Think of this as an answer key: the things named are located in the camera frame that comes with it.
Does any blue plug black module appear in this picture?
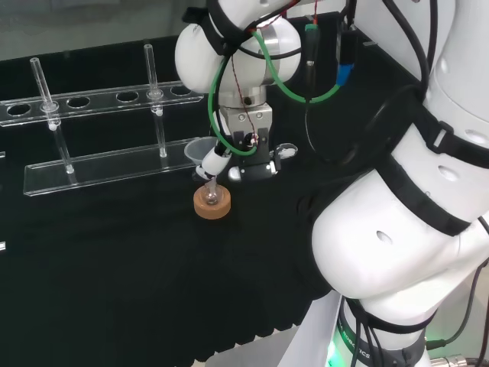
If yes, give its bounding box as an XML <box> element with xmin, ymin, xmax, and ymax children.
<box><xmin>335</xmin><ymin>21</ymin><xmax>359</xmax><ymax>86</ymax></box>

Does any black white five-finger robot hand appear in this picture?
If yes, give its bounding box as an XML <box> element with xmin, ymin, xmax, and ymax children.
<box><xmin>195</xmin><ymin>106</ymin><xmax>283</xmax><ymax>183</ymax></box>

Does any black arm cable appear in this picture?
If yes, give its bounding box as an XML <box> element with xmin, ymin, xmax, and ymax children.
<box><xmin>381</xmin><ymin>0</ymin><xmax>439</xmax><ymax>93</ymax></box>

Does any translucent plastic funnel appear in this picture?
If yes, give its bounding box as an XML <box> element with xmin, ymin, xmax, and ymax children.
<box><xmin>184</xmin><ymin>136</ymin><xmax>222</xmax><ymax>192</ymax></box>

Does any black bench cloth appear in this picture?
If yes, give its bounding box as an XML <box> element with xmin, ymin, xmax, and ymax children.
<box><xmin>0</xmin><ymin>11</ymin><xmax>385</xmax><ymax>362</ymax></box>

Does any brown cork ring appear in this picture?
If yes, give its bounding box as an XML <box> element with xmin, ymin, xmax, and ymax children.
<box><xmin>193</xmin><ymin>185</ymin><xmax>232</xmax><ymax>220</ymax></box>

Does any clear glass funnel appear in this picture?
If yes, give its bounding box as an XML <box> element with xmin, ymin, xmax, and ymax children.
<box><xmin>273</xmin><ymin>142</ymin><xmax>298</xmax><ymax>159</ymax></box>

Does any small glass round-bottom flask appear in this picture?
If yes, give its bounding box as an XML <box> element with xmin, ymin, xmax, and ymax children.
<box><xmin>202</xmin><ymin>182</ymin><xmax>221</xmax><ymax>206</ymax></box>

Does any clear acrylic funnel stand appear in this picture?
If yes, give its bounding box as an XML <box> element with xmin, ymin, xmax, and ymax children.
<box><xmin>0</xmin><ymin>44</ymin><xmax>206</xmax><ymax>198</ymax></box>

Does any thin red wire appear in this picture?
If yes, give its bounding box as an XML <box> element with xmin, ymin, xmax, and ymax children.
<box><xmin>228</xmin><ymin>55</ymin><xmax>257</xmax><ymax>148</ymax></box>

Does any black base cable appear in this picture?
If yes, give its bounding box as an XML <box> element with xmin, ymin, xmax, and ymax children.
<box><xmin>426</xmin><ymin>263</ymin><xmax>489</xmax><ymax>351</ymax></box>

